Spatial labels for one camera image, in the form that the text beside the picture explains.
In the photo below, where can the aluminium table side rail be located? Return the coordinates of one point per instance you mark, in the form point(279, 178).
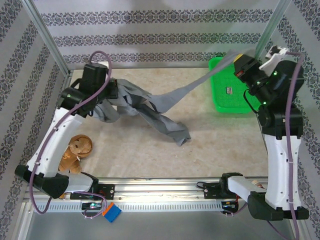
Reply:
point(67, 78)

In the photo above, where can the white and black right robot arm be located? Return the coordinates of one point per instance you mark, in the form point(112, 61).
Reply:
point(280, 162)

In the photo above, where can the brown teddy bear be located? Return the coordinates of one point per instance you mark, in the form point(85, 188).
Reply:
point(80, 146)

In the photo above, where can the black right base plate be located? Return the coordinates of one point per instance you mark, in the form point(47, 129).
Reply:
point(211, 191)

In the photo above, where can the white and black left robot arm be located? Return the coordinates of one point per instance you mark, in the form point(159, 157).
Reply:
point(50, 145)

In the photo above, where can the grey long sleeve shirt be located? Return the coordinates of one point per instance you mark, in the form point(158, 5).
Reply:
point(162, 122)

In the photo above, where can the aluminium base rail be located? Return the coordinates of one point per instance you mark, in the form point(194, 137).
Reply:
point(162, 191)

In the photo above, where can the black electronics board with LED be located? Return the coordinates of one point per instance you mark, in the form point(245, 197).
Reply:
point(228, 204)
point(92, 205)

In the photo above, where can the small label sticker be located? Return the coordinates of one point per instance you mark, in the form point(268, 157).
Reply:
point(229, 90)

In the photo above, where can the aluminium frame post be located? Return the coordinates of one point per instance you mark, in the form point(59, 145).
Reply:
point(273, 25)
point(49, 37)

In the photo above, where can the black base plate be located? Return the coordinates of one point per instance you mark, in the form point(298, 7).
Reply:
point(108, 191)
point(211, 191)

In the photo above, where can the blue and orange block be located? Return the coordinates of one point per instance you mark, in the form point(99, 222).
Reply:
point(113, 214)

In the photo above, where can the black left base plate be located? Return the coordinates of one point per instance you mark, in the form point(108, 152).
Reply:
point(108, 191)

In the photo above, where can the green plastic basket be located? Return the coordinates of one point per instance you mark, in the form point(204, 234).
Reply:
point(225, 100)

